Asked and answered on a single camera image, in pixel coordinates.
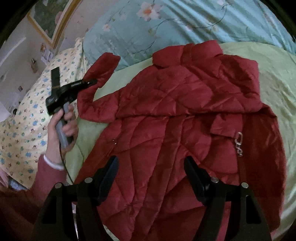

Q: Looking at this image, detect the red quilted down coat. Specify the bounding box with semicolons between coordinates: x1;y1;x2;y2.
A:
76;41;286;240

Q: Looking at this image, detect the light green bed sheet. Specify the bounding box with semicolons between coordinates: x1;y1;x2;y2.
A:
64;41;296;241

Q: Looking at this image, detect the yellow cartoon print pillow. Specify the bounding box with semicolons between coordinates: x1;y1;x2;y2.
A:
1;38;89;189

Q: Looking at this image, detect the teal floral quilt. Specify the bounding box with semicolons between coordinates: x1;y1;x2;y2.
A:
83;1;295;69

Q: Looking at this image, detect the gold framed landscape painting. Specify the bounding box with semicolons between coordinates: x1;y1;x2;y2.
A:
27;0;80;48

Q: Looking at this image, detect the red sleeved forearm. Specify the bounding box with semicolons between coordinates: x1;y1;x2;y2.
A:
1;155;66;240

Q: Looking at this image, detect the person's left hand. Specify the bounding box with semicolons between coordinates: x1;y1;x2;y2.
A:
45;104;79;165

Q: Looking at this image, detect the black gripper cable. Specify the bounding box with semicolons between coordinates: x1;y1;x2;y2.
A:
59;141;75;185

